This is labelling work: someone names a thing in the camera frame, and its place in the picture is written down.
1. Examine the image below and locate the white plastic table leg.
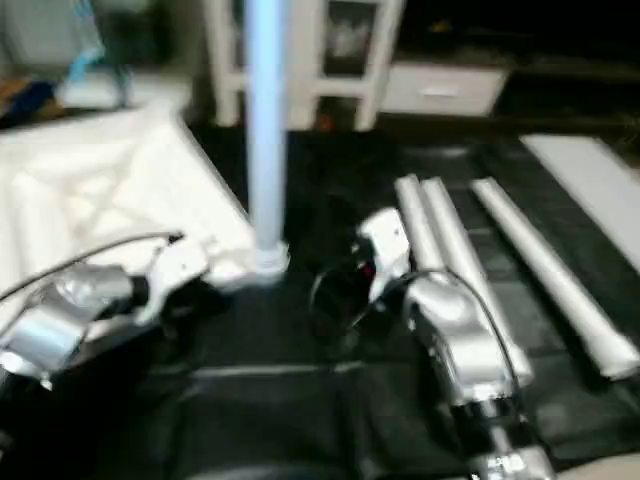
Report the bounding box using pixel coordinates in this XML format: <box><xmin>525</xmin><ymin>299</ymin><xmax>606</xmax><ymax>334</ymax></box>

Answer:
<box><xmin>394</xmin><ymin>174</ymin><xmax>447</xmax><ymax>277</ymax></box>
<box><xmin>419</xmin><ymin>177</ymin><xmax>536</xmax><ymax>388</ymax></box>
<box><xmin>471</xmin><ymin>177</ymin><xmax>640</xmax><ymax>383</ymax></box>
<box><xmin>242</xmin><ymin>0</ymin><xmax>293</xmax><ymax>277</ymax></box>

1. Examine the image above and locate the white plastic table top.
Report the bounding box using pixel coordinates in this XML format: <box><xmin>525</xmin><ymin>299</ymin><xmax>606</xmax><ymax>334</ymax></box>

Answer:
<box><xmin>0</xmin><ymin>104</ymin><xmax>293</xmax><ymax>353</ymax></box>

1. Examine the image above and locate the black work mat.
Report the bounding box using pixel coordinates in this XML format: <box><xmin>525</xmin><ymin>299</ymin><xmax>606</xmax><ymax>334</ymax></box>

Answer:
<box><xmin>0</xmin><ymin>110</ymin><xmax>640</xmax><ymax>480</ymax></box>

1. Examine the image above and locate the white drawer unit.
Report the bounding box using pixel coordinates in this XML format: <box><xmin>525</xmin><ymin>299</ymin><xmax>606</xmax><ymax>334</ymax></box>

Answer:
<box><xmin>379</xmin><ymin>61</ymin><xmax>508</xmax><ymax>117</ymax></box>

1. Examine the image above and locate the white glass door cabinet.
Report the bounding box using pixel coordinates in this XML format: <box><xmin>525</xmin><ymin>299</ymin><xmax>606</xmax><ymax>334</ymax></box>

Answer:
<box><xmin>204</xmin><ymin>0</ymin><xmax>407</xmax><ymax>132</ymax></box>

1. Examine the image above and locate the white flat board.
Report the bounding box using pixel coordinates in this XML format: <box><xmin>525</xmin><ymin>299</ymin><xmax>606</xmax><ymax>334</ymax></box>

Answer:
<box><xmin>519</xmin><ymin>132</ymin><xmax>640</xmax><ymax>273</ymax></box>

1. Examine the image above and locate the light blue plastic object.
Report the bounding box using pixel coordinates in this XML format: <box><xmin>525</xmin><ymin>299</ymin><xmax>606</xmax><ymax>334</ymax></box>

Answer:
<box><xmin>62</xmin><ymin>0</ymin><xmax>109</xmax><ymax>89</ymax></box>

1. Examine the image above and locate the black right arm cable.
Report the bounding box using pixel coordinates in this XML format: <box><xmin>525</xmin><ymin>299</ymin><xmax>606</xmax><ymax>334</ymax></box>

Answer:
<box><xmin>308</xmin><ymin>262</ymin><xmax>501</xmax><ymax>381</ymax></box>

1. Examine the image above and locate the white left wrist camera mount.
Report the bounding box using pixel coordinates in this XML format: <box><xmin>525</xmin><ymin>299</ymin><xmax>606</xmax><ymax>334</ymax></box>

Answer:
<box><xmin>134</xmin><ymin>236</ymin><xmax>213</xmax><ymax>323</ymax></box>

